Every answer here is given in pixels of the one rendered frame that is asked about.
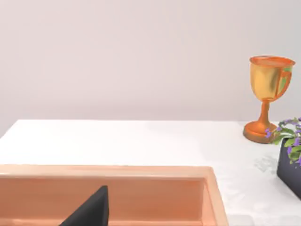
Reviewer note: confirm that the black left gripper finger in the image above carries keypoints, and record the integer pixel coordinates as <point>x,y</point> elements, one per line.
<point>94,209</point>

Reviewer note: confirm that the black plant pot purple flowers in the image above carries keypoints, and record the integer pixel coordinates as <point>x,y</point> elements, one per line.
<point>290,164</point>

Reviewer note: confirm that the gold trophy cup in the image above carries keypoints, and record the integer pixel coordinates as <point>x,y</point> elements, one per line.
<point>266,80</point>

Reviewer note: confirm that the shallow salmon-coloured box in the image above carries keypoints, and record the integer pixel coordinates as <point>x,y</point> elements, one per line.
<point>152,195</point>

